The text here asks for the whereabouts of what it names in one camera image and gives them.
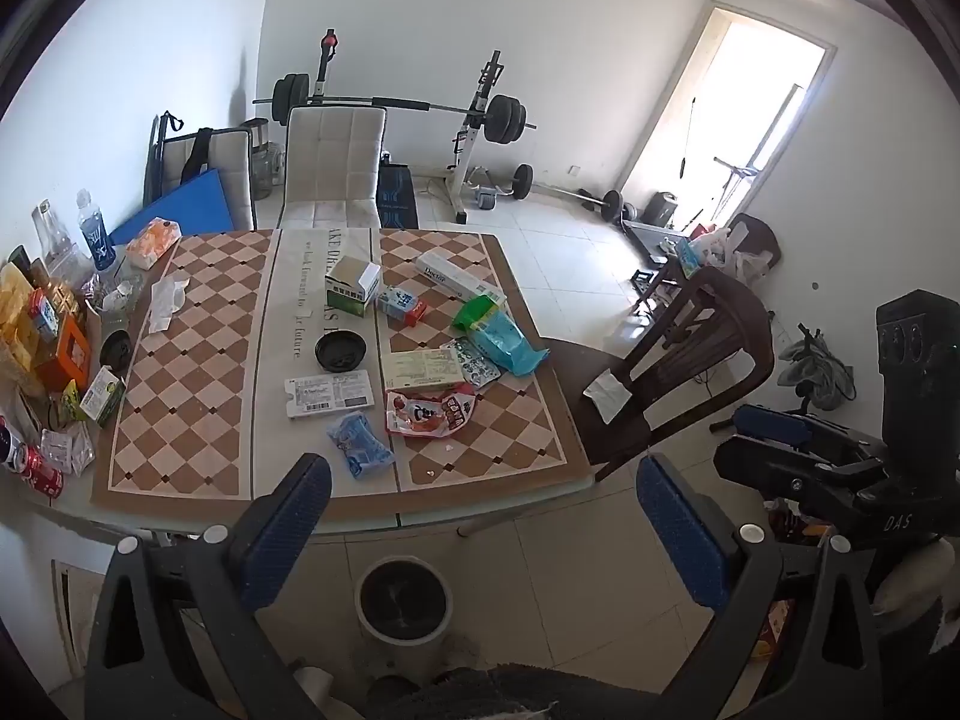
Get white chair with black strap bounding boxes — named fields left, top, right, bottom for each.
left=161, top=127, right=257, bottom=233

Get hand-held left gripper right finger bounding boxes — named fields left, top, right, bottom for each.
left=636, top=454, right=884, bottom=720

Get dark wooden chair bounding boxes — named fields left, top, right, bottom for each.
left=540, top=266, right=777, bottom=482

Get small black floor barbell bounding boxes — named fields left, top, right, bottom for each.
left=510, top=163, right=625, bottom=224

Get green and white medicine box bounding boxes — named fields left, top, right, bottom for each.
left=325, top=255, right=382, bottom=317

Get black printed banner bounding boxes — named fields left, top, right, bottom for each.
left=377, top=154, right=419, bottom=230

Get blue and orange snack packet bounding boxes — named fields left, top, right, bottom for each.
left=28, top=289, right=62, bottom=335

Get blue foam mat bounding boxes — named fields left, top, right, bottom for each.
left=109, top=169, right=230, bottom=245

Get black barbell with plates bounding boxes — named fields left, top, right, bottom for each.
left=253, top=73, right=538, bottom=145

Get white folded tissue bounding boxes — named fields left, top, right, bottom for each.
left=583, top=371, right=635, bottom=425

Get white plastic bags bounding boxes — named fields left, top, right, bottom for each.
left=694, top=225, right=773, bottom=278

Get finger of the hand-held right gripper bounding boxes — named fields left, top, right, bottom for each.
left=712, top=439, right=886, bottom=533
left=731, top=403, right=890, bottom=466

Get white round trash bin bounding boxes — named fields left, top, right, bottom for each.
left=355, top=556, right=455, bottom=650

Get crumpled white tissue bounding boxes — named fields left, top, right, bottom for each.
left=148, top=276, right=192, bottom=335

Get grey cloth pile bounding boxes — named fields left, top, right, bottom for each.
left=778, top=326, right=857, bottom=411

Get person's right forearm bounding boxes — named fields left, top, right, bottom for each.
left=874, top=536, right=960, bottom=691

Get red drink can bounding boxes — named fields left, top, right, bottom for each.
left=15, top=444, right=65, bottom=500

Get red snack packet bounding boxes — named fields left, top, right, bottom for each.
left=384, top=386, right=477, bottom=437

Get white padded chair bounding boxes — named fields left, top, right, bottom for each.
left=276, top=105, right=389, bottom=230

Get clear glass bottle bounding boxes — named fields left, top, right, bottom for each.
left=30, top=199, right=83, bottom=278

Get orange cardboard box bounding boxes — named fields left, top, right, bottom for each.
left=34, top=315, right=92, bottom=391

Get red and black handle pole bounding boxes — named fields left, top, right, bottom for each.
left=311, top=28, right=341, bottom=106

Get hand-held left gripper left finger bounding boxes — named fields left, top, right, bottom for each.
left=86, top=454, right=332, bottom=720

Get blue plastic wrapper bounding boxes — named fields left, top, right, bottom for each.
left=326, top=412, right=396, bottom=479

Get silver pill blister pack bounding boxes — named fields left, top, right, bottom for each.
left=442, top=339, right=502, bottom=389

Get checkered table mat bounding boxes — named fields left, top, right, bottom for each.
left=90, top=229, right=597, bottom=515

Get long white toothpaste box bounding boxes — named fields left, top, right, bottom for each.
left=416, top=253, right=509, bottom=306

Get blue and white milk carton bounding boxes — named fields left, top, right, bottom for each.
left=375, top=287, right=428, bottom=327

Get light blue wipes packet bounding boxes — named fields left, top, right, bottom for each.
left=472, top=315, right=550, bottom=378

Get black plastic cup lid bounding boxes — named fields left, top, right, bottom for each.
left=315, top=331, right=367, bottom=373

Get small black round lid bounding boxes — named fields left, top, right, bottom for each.
left=100, top=330, right=134, bottom=380

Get green plastic bag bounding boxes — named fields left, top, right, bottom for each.
left=451, top=294, right=507, bottom=332

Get cream flat cardboard box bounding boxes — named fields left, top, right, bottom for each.
left=381, top=349, right=466, bottom=393

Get orange tissue pack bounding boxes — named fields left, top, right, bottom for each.
left=125, top=216, right=182, bottom=269

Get clear plastic packet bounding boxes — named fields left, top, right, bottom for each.
left=41, top=427, right=97, bottom=475

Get green and white small carton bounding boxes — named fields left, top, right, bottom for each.
left=79, top=366, right=127, bottom=427

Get white label card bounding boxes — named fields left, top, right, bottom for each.
left=283, top=370, right=374, bottom=419

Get yellow snack packets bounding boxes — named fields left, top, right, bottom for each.
left=0, top=262, right=38, bottom=391

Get blue label water bottle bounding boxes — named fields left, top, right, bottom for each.
left=75, top=189, right=117, bottom=272

